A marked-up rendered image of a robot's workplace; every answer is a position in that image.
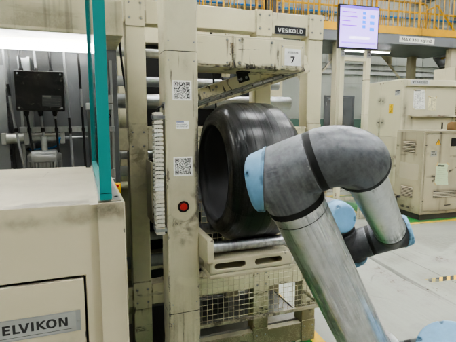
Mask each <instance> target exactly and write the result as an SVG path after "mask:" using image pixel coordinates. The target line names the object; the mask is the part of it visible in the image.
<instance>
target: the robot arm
mask: <svg viewBox="0 0 456 342"><path fill-rule="evenodd" d="M391 168H392V160H391V157H390V153H389V151H388V149H387V147H386V145H385V144H384V142H383V141H382V140H381V139H380V138H379V137H378V136H375V135H374V134H372V133H370V132H369V131H367V130H363V129H360V128H357V127H352V126H338V125H334V126H322V127H318V128H313V129H310V130H309V131H307V132H304V133H301V134H298V135H296V136H293V137H291V138H288V139H286V140H283V141H280V142H277V143H276V144H273V145H270V146H268V147H263V148H262V149H260V150H258V151H256V152H254V153H251V154H250V155H249V156H248V157H247V158H246V161H245V165H244V175H245V181H246V187H247V190H248V194H249V198H250V201H251V202H252V205H253V206H254V209H255V210H256V211H257V212H265V211H266V210H267V211H268V213H269V214H270V216H271V218H272V219H273V220H274V221H275V223H276V225H277V227H278V229H279V230H280V233H281V234H282V237H283V238H284V241H285V242H286V245H287V247H288V249H289V251H290V252H291V254H292V256H293V258H294V260H295V262H296V264H297V266H298V268H299V270H300V272H301V274H302V275H303V277H304V279H305V281H306V283H307V285H308V287H309V289H310V291H311V293H312V295H313V297H314V299H315V300H316V303H317V304H318V307H319V308H320V311H321V312H322V315H323V316H324V319H325V320H326V322H327V324H328V326H329V328H330V330H331V332H332V334H333V336H334V338H335V340H336V342H456V322H455V321H450V320H443V321H436V322H432V323H430V324H428V325H427V326H425V327H424V328H423V329H422V330H421V331H420V332H419V334H418V335H417V338H414V339H407V340H403V341H398V340H397V338H396V337H395V336H394V335H393V334H392V333H390V332H389V331H387V330H385V329H383V326H382V324H381V322H380V319H379V317H378V315H377V312H376V311H375V308H374V306H373V304H372V302H371V299H370V297H369V295H368V293H367V291H366V288H365V286H364V284H363V282H362V279H361V277H360V274H359V273H358V270H357V267H359V266H361V265H363V264H365V262H366V261H367V259H368V257H371V256H375V255H376V254H381V253H384V252H389V251H392V250H396V249H399V248H407V247H409V246H411V245H413V244H414V243H415V238H414V234H413V230H412V228H411V224H410V223H409V220H408V219H407V217H406V216H405V215H401V213H400V209H399V207H398V204H397V201H396V198H395V195H394V192H393V189H392V186H391V183H390V180H389V177H388V176H389V174H390V171H391ZM335 187H340V188H342V189H344V190H346V191H349V192H350V193H351V195H352V197H353V198H354V200H355V202H356V203H357V205H358V207H359V209H360V211H361V212H362V214H363V215H364V217H365V219H366V221H367V223H368V225H366V226H363V227H359V228H357V229H356V228H355V227H354V225H355V222H356V213H355V211H354V209H353V208H352V207H351V206H350V205H349V204H347V203H345V202H344V201H341V200H339V199H333V198H330V197H326V196H325V194H324V191H327V190H329V189H332V188H335Z"/></svg>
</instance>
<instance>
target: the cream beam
mask: <svg viewBox="0 0 456 342"><path fill-rule="evenodd" d="M285 48H288V49H299V50H301V65H300V66H287V65H284V51H285ZM304 52H305V42H304V41H296V40H286V39H269V38H260V37H242V36H233V35H215V34H205V33H198V34H197V72H198V73H224V74H236V71H250V72H251V73H273V74H292V73H298V72H301V71H304Z"/></svg>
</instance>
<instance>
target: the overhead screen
mask: <svg viewBox="0 0 456 342"><path fill-rule="evenodd" d="M378 34H379V7H372V6H364V5H350V4H341V3H340V4H338V11H337V48H343V49H355V50H378Z"/></svg>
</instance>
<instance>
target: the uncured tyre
mask: <svg viewBox="0 0 456 342"><path fill-rule="evenodd" d="M296 135H298V133H297V130H296V128H295V127H294V125H293V123H292V122H291V120H289V118H288V117H287V116H286V115H285V113H284V112H283V111H282V110H281V109H279V108H278V107H275V106H273V105H270V104H266V103H226V104H222V105H219V106H218V107H217V108H215V110H213V112H211V114H209V116H207V118H206V120H205V122H204V125H203V128H202V132H201V136H200V140H199V151H198V164H199V190H200V194H201V199H202V204H203V207H204V212H205V214H206V217H207V219H208V222H209V223H210V225H211V226H212V228H213V229H214V230H215V231H217V232H218V233H219V234H221V235H222V236H223V237H224V238H227V239H232V240H234V239H241V238H253V237H260V236H266V235H275V234H278V233H280V230H279V229H278V227H277V225H276V223H275V221H274V220H273V219H272V218H271V216H270V214H269V213H268V211H267V210H266V211H265V212H257V210H255V209H254V206H253V205H252V202H251V201H250V198H249V194H248V190H247V187H246V181H245V175H244V165H245V161H246V158H247V157H248V156H249V155H250V154H251V153H254V152H256V151H258V150H260V149H262V148H263V147H268V146H270V145H273V144H276V143H278V142H280V141H283V140H286V139H288V138H291V137H293V136H296Z"/></svg>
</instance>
